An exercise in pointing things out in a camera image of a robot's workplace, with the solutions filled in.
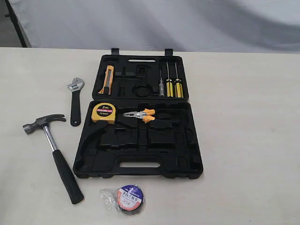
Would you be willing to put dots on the black plastic tool case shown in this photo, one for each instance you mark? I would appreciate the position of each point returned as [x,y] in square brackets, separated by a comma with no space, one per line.
[166,146]

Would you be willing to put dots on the yellow black screwdriver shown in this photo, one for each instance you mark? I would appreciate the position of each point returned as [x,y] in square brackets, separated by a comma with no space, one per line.
[178,85]
[169,83]

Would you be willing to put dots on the clear voltage tester screwdriver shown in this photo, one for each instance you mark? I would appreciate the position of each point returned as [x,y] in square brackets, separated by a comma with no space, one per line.
[161,84]

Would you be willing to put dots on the claw hammer black grip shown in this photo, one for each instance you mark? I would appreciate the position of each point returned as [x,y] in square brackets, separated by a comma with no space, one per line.
[66,175]

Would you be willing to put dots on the black electrical tape roll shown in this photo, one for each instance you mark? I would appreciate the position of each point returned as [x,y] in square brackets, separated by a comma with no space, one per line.
[128,199]

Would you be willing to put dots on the adjustable wrench black handle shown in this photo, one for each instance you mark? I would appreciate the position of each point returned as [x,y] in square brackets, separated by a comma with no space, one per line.
[75,87]

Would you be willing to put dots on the black stand pole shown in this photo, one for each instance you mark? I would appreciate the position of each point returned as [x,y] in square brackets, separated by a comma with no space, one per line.
[14,20]

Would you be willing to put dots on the pliers with orange handles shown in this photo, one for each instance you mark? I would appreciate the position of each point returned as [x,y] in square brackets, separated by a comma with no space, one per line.
[146,115]

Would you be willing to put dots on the yellow black screwdriver left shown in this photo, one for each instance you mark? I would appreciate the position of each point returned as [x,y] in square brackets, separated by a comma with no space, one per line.
[169,83]

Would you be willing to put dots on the orange utility knife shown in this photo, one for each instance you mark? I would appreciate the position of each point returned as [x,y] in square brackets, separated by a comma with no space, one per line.
[107,86]

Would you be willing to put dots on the yellow black screwdriver right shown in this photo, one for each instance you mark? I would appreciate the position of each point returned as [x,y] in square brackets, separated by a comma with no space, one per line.
[178,85]

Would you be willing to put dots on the yellow measuring tape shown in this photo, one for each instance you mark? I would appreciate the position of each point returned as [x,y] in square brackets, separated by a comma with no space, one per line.
[104,112]

